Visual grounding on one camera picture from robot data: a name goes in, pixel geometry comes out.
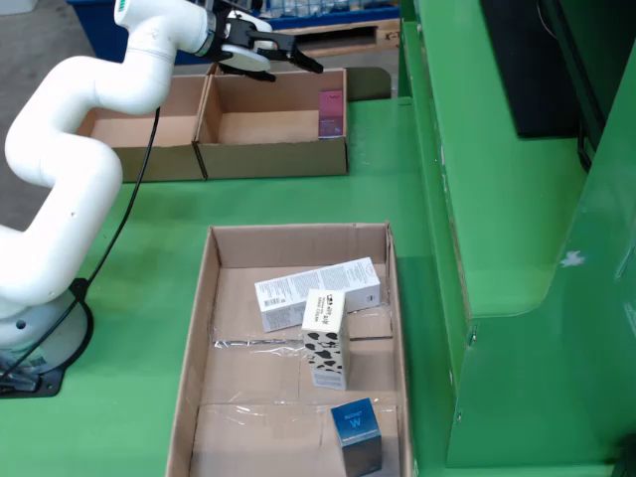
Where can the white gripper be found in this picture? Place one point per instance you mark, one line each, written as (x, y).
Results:
(243, 59)

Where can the red and silver carton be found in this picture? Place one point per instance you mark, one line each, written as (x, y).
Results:
(331, 114)

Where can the blue carton with W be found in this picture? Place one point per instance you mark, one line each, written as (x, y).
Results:
(355, 432)

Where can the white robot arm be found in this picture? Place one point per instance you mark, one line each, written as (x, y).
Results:
(64, 199)

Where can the open brown cardboard box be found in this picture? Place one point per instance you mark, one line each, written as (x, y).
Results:
(278, 159)
(149, 129)

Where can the large flat cardboard tray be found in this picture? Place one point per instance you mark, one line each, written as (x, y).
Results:
(238, 437)

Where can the blue mesh container with plastic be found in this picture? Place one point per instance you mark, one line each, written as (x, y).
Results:
(323, 12)

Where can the wooden pallet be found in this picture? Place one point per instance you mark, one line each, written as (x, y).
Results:
(348, 40)

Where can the blue plastic crate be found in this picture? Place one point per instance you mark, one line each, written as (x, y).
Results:
(94, 30)

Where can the long white printed carton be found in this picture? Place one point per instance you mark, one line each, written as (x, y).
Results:
(338, 278)

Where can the black flat panel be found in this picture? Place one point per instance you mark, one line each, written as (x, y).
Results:
(536, 74)

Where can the white plastic container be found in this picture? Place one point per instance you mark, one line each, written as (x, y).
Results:
(15, 5)

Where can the cow print hand cream carton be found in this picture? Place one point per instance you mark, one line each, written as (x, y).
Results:
(325, 348)

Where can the green curved metal chute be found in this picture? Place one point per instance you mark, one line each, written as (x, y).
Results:
(522, 248)

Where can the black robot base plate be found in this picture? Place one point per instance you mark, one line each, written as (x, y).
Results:
(59, 382)

